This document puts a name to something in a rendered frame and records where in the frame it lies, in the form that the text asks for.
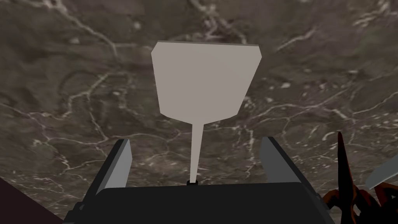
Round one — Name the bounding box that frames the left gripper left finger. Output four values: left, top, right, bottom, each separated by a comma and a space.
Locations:
81, 138, 133, 204

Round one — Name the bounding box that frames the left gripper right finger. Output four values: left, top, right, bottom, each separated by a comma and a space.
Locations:
259, 136, 321, 197

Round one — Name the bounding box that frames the grey flat blade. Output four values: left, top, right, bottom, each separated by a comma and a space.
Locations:
365, 158, 398, 190

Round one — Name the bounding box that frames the dark red orange spiky object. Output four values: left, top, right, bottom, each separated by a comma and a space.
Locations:
323, 131, 398, 224

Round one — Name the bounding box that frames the pale grey flat spatula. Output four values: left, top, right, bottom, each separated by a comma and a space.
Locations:
150, 40, 262, 185

